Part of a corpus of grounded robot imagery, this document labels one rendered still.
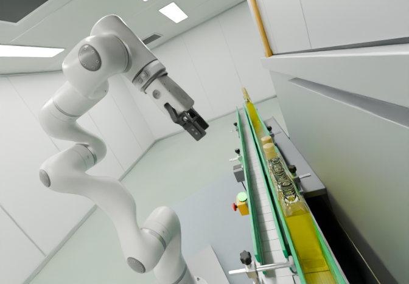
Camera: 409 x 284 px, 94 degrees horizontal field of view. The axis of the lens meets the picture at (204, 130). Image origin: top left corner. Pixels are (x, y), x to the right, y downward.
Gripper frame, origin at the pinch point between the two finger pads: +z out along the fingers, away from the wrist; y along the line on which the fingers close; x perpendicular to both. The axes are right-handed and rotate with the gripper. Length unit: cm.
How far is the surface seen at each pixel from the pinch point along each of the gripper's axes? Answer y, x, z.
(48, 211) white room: 165, 356, -34
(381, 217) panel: -16.4, -18.7, 28.7
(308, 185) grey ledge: 25, -8, 50
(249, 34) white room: 586, -100, -31
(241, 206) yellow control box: 30, 23, 46
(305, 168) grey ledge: 37, -11, 51
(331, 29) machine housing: -6.3, -31.7, 1.0
